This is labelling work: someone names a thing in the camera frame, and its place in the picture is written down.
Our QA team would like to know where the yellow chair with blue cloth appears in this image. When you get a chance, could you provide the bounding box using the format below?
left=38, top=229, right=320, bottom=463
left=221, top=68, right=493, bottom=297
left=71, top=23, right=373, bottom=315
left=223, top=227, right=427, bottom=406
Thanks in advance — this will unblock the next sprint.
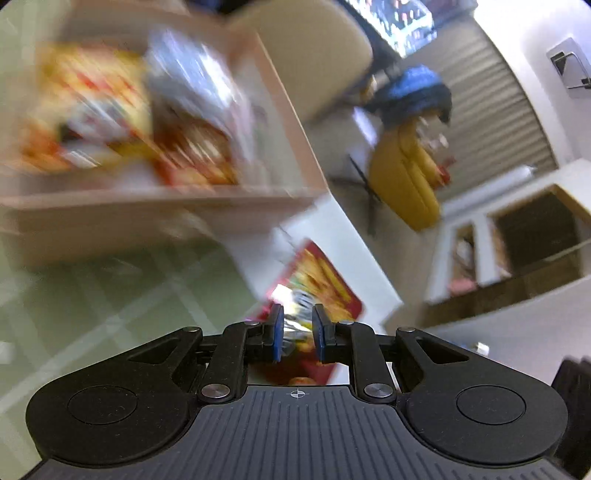
left=329, top=64, right=456, bottom=236

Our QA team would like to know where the blue white clear packet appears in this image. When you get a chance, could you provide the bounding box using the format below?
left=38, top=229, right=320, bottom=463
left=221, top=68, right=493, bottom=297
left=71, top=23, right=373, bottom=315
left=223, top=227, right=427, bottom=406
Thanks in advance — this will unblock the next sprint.
left=145, top=28, right=256, bottom=162

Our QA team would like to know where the orange-red nut snack packet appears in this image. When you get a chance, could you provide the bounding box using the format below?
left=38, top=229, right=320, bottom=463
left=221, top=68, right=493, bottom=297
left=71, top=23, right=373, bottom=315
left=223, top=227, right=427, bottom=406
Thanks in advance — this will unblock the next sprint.
left=153, top=107, right=238, bottom=188

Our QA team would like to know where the fish tank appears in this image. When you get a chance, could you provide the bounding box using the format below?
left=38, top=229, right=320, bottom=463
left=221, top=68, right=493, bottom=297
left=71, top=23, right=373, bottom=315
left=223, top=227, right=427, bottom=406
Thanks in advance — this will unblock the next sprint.
left=339, top=0, right=437, bottom=58

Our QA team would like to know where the red shiny snack packet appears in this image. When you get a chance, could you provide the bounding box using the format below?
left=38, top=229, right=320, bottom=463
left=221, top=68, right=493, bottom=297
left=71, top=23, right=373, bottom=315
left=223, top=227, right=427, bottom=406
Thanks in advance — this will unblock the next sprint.
left=249, top=240, right=363, bottom=385

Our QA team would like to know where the green checked tablecloth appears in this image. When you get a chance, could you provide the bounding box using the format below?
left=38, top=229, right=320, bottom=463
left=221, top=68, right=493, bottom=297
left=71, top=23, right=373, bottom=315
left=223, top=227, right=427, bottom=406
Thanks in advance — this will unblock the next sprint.
left=1, top=243, right=264, bottom=479

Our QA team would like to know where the yellow guoba snack bag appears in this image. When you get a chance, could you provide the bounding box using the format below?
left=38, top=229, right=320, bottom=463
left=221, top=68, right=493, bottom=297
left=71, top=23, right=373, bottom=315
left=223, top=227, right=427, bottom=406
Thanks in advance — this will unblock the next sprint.
left=20, top=43, right=154, bottom=173

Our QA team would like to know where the beige chair right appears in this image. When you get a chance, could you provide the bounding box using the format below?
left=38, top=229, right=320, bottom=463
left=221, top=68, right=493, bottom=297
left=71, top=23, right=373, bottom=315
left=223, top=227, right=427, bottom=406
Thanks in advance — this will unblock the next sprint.
left=228, top=0, right=373, bottom=122

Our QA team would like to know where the pink cardboard box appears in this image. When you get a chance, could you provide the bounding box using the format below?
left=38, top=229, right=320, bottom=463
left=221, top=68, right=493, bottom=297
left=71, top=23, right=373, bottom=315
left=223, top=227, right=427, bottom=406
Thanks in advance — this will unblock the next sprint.
left=1, top=1, right=328, bottom=268

